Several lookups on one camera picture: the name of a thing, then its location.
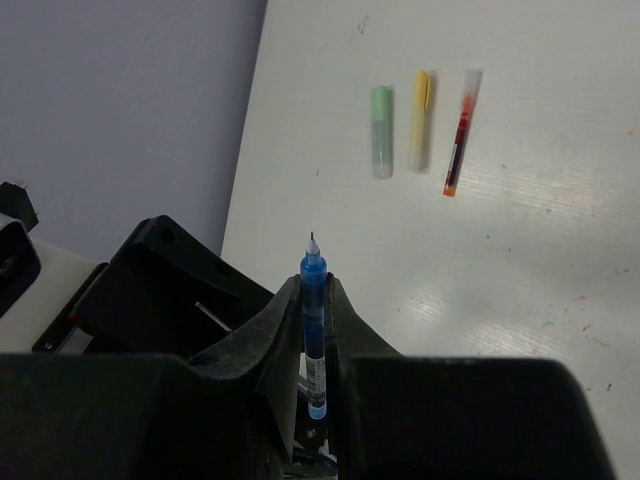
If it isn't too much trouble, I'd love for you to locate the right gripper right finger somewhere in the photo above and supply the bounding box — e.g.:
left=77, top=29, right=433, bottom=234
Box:
left=325, top=278, right=615, bottom=479

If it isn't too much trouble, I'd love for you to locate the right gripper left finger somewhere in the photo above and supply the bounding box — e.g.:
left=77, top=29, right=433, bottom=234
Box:
left=1, top=276, right=302, bottom=479

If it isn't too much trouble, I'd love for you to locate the blue thin pen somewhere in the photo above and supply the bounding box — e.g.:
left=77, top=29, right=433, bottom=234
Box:
left=300, top=232, right=328, bottom=420

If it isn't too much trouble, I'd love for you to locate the yellow highlighter pen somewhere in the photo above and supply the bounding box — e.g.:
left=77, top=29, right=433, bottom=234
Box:
left=408, top=106, right=430, bottom=173

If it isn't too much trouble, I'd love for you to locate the green highlighter pen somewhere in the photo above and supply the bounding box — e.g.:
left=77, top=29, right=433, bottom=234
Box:
left=372, top=119, right=393, bottom=179

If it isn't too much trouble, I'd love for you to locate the green pen cap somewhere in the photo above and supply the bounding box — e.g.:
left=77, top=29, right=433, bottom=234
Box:
left=370, top=86, right=392, bottom=123

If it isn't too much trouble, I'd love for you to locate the red thin pen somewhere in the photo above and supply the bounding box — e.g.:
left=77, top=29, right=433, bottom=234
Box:
left=443, top=94, right=475, bottom=197

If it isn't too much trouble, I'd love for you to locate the yellow pen cap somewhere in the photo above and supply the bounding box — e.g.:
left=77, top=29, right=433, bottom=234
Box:
left=412, top=70, right=433, bottom=112

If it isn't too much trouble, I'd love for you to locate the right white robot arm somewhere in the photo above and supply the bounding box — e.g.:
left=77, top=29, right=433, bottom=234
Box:
left=1, top=216, right=615, bottom=479

